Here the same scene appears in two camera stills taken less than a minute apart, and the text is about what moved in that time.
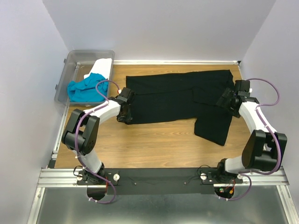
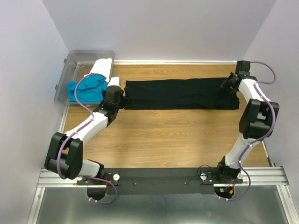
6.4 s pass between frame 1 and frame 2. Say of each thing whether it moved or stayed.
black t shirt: moved
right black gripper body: moved
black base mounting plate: stayed
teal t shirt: stayed
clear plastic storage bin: stayed
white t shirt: stayed
